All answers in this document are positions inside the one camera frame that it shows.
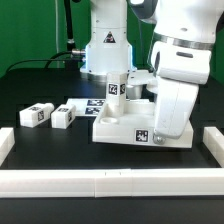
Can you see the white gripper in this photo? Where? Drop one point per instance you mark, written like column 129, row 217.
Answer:
column 174, row 104

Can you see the white square table top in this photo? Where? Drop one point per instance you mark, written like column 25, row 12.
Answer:
column 136, row 125

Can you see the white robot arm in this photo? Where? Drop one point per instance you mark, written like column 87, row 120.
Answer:
column 184, row 23

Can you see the white front fence bar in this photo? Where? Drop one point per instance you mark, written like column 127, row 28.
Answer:
column 111, row 183

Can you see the white right fence block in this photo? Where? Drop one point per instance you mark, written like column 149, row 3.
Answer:
column 214, row 141

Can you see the white fence block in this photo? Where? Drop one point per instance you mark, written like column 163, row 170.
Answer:
column 7, row 141
column 214, row 141

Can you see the white marker tag sheet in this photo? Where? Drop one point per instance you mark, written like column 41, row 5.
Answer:
column 86, row 107

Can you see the white left fence block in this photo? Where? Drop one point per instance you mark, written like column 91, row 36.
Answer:
column 7, row 141

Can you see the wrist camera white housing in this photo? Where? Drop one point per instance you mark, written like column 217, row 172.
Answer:
column 180, row 63

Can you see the black cable conduit post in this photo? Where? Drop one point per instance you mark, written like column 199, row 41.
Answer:
column 69, row 26

